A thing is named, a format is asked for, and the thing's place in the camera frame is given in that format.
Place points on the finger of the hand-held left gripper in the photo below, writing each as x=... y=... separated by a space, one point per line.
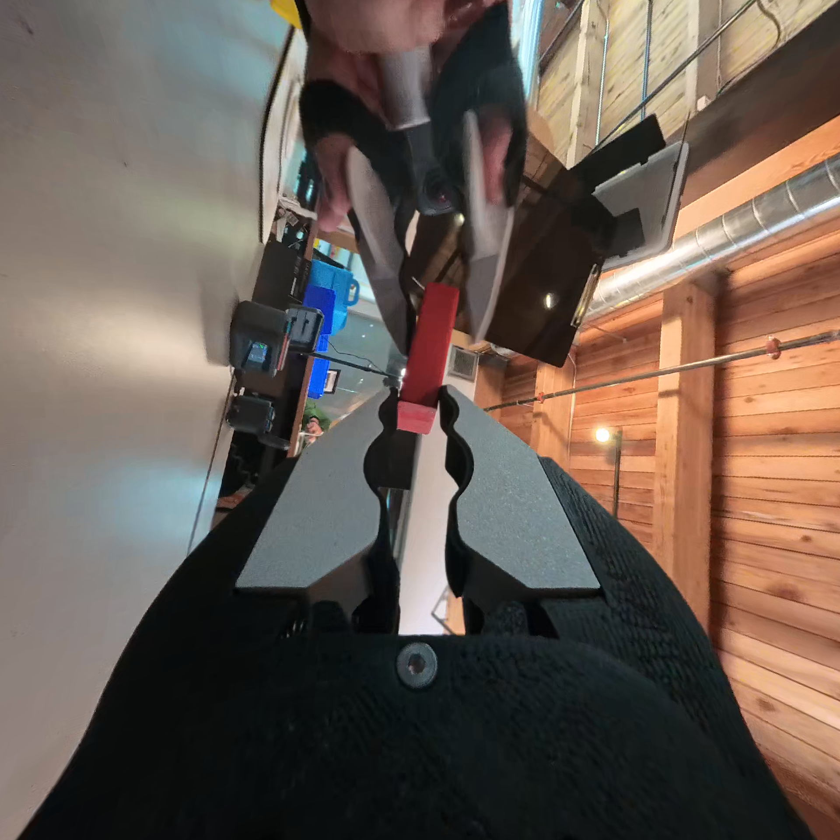
x=377 y=223
x=485 y=262

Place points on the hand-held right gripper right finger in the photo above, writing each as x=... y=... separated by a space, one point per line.
x=518 y=518

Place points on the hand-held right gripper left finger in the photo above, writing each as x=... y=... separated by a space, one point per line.
x=315 y=518

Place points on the red rectangular block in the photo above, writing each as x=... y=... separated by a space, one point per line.
x=430 y=341

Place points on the yellow bin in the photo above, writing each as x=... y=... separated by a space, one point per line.
x=289 y=13

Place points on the person's left hand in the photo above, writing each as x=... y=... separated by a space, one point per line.
x=367 y=26

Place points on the wood-framed mirror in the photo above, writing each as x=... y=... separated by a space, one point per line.
x=544 y=262

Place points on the blue caddy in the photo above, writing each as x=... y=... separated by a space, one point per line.
x=331 y=282

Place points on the small blue bin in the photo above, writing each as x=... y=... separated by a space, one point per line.
x=320 y=308
x=318 y=380

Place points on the black ceiling pole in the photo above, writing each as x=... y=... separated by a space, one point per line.
x=617 y=472

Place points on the ceiling spot lamp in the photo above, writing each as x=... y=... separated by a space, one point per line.
x=602 y=434

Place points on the black charger device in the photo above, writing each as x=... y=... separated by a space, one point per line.
x=253 y=417

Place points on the black case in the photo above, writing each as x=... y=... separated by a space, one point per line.
x=305 y=328

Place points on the printed marker sign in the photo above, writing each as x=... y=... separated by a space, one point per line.
x=333 y=382

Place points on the tripod light stand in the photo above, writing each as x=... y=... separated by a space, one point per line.
x=361 y=364

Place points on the black device with screen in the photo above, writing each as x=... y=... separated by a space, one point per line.
x=256 y=341

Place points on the metal ceiling rod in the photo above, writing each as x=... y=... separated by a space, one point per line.
x=656 y=373

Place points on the wall vent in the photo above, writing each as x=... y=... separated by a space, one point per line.
x=463 y=363

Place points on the metal air duct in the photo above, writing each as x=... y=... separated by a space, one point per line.
x=722 y=243

